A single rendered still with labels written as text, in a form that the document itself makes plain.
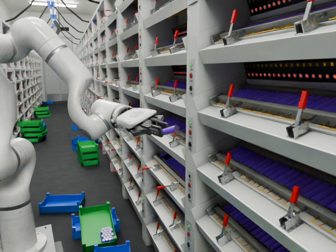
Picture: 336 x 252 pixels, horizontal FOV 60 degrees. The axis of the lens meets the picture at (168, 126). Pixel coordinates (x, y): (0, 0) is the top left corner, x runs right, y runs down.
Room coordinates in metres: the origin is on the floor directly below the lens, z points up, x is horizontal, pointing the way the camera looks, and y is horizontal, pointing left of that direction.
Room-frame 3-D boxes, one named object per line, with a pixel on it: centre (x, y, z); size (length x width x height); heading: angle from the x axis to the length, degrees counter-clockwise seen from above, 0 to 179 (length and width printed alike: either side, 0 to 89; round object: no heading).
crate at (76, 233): (1.84, 0.50, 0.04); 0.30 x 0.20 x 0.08; 109
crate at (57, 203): (2.15, 0.83, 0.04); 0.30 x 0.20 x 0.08; 95
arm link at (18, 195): (1.06, 0.58, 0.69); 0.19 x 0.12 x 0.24; 175
